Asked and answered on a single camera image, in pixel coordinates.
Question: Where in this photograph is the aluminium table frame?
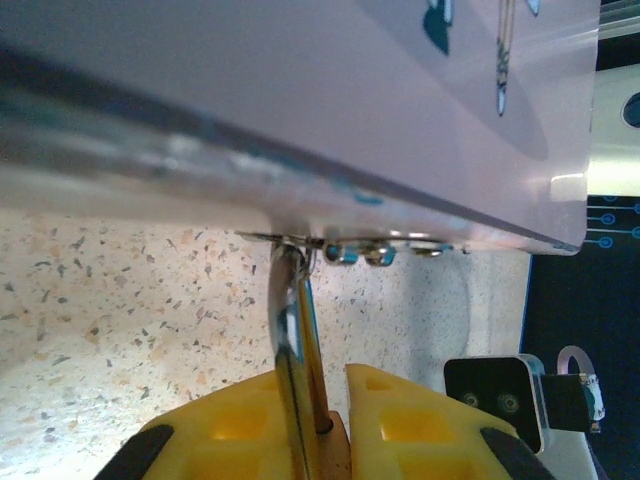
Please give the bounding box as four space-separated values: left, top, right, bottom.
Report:
597 0 640 51

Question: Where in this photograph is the brass padlock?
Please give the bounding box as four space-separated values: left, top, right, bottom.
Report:
267 243 351 480

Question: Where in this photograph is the pink cartoon tin box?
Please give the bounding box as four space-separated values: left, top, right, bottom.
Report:
0 0 601 257

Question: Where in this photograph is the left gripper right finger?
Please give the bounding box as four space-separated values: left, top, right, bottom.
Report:
344 363 557 480

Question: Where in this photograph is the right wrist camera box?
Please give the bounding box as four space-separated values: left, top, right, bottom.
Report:
443 353 549 455

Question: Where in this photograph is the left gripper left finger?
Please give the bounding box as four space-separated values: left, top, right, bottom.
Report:
99 369 299 480

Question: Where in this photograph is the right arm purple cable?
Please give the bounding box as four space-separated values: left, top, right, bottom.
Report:
542 344 607 435

